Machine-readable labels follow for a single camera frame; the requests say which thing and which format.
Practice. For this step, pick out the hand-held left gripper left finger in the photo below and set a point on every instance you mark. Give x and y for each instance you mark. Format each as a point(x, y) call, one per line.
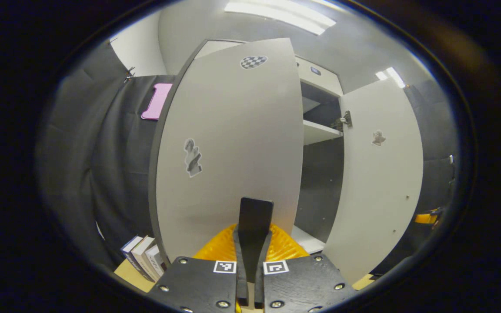
point(198, 282)

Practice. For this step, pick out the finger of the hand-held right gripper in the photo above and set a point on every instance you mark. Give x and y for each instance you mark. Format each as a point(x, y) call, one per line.
point(424, 218)

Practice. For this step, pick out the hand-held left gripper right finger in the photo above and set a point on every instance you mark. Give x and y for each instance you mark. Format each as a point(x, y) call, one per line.
point(302, 282)

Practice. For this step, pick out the grey cabinet door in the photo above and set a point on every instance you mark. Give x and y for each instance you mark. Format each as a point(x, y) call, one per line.
point(376, 195)
point(233, 130)

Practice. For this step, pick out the grey double-door shoe cabinet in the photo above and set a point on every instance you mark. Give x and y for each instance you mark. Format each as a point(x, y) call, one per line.
point(320, 187)

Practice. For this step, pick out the white cabinet shelf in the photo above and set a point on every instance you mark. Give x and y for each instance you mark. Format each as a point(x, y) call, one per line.
point(308, 240)
point(320, 131)

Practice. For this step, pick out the grey cabinet drawer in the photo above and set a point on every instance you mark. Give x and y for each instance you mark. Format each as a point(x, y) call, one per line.
point(325, 82)

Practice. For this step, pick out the dark metal stand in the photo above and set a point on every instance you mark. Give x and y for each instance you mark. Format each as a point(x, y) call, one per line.
point(451, 169)

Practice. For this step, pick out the white and black book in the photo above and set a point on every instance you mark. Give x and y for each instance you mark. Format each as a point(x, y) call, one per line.
point(155, 260)

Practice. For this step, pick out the cream book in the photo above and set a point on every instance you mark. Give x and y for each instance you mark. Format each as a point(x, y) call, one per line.
point(144, 256)

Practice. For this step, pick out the blue book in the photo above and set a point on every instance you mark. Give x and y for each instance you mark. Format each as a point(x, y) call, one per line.
point(129, 248)

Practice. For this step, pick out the black backdrop cloth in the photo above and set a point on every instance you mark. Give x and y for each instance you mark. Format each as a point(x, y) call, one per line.
point(115, 174)

